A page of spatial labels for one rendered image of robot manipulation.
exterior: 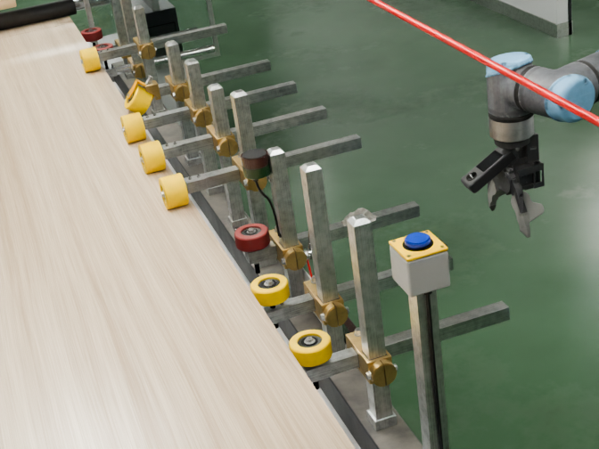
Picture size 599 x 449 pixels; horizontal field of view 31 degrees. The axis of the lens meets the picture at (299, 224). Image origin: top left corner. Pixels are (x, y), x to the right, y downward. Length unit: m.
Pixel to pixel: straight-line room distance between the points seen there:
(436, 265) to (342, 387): 0.66
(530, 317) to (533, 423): 0.57
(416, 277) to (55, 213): 1.34
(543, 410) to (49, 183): 1.57
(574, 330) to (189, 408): 1.98
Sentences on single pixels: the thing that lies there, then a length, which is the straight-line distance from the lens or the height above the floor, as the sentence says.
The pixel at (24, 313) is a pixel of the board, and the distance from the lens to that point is 2.36.
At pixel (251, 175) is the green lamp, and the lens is 2.35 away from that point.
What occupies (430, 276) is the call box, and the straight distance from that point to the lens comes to 1.67.
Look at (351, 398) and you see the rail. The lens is 2.23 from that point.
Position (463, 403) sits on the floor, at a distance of 3.36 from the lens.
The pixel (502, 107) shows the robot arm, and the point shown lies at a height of 1.22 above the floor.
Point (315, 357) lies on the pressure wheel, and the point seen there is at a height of 0.89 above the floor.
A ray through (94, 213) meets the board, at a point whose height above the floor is 0.90.
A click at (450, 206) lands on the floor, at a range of 4.50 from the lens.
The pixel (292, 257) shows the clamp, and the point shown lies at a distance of 2.44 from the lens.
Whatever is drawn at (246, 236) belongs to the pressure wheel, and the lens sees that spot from 2.46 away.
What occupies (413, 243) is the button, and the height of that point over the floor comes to 1.23.
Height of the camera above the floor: 2.02
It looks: 27 degrees down
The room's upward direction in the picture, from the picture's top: 8 degrees counter-clockwise
